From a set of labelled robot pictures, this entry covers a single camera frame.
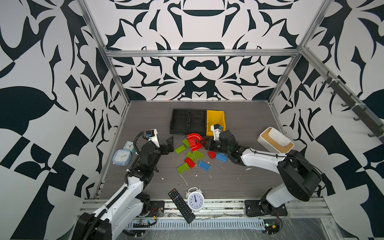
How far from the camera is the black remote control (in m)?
0.72

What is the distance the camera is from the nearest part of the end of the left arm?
0.62 m

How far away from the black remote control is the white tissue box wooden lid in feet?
1.94
